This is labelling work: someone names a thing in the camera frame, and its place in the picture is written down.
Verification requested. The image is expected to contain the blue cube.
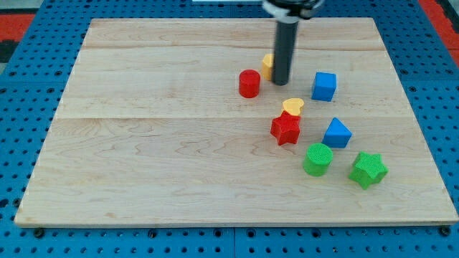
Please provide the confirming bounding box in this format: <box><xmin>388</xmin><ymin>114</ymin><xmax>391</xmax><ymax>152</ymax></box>
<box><xmin>311</xmin><ymin>72</ymin><xmax>337</xmax><ymax>102</ymax></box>

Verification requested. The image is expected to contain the blue triangle block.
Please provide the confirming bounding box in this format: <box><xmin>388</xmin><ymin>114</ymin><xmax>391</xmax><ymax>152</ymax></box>
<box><xmin>321</xmin><ymin>118</ymin><xmax>352</xmax><ymax>148</ymax></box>

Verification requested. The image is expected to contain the yellow block behind rod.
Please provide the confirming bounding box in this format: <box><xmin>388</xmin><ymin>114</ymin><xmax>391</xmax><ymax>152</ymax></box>
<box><xmin>261</xmin><ymin>54</ymin><xmax>274</xmax><ymax>81</ymax></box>

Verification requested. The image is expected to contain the yellow heart block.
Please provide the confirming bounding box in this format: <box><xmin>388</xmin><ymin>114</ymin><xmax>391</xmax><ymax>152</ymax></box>
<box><xmin>282</xmin><ymin>98</ymin><xmax>305</xmax><ymax>116</ymax></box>

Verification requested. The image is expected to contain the red star block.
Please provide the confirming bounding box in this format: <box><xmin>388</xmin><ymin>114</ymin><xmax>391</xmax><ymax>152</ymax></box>
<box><xmin>270</xmin><ymin>111</ymin><xmax>301</xmax><ymax>145</ymax></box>

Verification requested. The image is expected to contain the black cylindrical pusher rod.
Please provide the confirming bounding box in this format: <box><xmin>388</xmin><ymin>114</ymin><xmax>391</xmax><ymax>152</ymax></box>
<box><xmin>271</xmin><ymin>21</ymin><xmax>298</xmax><ymax>86</ymax></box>

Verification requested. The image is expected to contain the wooden board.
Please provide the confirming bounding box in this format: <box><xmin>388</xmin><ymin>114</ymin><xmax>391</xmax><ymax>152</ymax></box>
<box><xmin>14</xmin><ymin>18</ymin><xmax>458</xmax><ymax>228</ymax></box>

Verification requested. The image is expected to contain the green star block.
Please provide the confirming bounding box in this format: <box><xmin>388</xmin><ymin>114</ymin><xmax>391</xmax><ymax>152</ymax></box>
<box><xmin>349</xmin><ymin>151</ymin><xmax>389</xmax><ymax>190</ymax></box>

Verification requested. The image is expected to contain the black and white arm flange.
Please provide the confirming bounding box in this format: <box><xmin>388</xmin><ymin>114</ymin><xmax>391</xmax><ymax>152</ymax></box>
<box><xmin>262</xmin><ymin>0</ymin><xmax>325</xmax><ymax>22</ymax></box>

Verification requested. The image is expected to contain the red cylinder block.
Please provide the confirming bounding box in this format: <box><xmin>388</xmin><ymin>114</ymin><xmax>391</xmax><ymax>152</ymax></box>
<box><xmin>239</xmin><ymin>70</ymin><xmax>260</xmax><ymax>98</ymax></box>

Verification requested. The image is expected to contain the green cylinder block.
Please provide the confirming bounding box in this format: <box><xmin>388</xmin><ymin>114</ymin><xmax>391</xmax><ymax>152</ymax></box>
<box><xmin>303</xmin><ymin>143</ymin><xmax>333</xmax><ymax>177</ymax></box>

